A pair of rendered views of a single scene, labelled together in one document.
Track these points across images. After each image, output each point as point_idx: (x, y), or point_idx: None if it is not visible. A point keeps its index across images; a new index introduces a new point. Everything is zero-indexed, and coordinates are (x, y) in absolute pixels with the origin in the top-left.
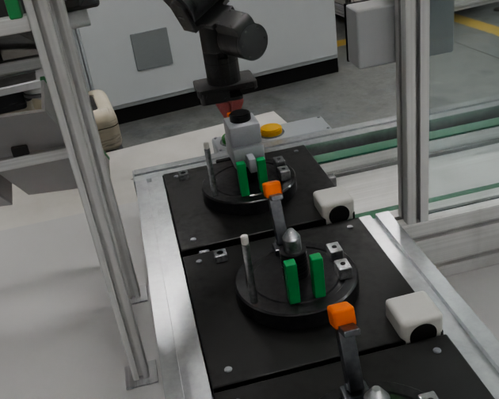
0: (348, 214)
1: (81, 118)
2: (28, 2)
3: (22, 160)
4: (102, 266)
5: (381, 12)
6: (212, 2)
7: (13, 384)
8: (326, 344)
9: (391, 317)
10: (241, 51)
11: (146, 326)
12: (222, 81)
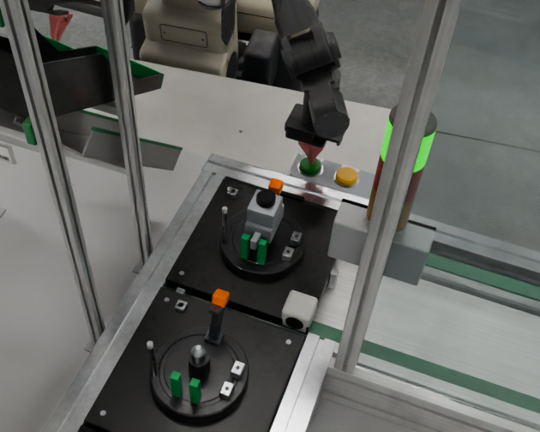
0: (301, 327)
1: (125, 154)
2: (39, 141)
3: (81, 157)
4: (76, 285)
5: (356, 232)
6: (319, 66)
7: (28, 293)
8: None
9: None
10: (315, 129)
11: None
12: (309, 127)
